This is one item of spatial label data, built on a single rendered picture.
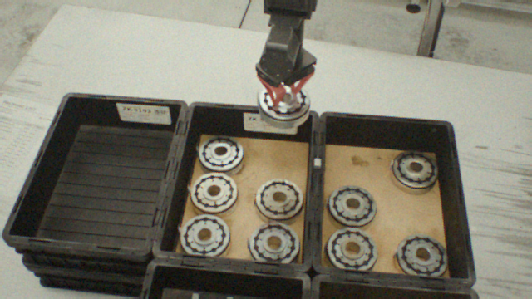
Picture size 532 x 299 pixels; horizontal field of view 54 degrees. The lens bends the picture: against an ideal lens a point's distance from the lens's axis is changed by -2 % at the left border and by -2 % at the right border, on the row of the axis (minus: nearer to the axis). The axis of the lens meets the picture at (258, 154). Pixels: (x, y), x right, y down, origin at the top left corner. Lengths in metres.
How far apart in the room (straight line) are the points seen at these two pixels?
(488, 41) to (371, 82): 1.51
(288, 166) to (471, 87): 0.70
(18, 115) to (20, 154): 0.15
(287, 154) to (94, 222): 0.46
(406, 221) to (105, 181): 0.68
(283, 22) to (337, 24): 2.07
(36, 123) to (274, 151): 0.71
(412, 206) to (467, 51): 1.83
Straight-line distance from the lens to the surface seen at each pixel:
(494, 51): 3.01
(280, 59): 0.86
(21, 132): 1.60
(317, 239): 1.01
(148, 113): 1.27
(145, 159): 1.27
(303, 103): 1.06
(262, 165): 1.23
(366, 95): 1.58
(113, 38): 1.81
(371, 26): 2.96
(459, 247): 1.10
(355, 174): 1.23
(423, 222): 1.19
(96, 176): 1.27
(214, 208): 1.13
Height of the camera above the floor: 1.82
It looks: 52 degrees down
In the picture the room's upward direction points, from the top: straight up
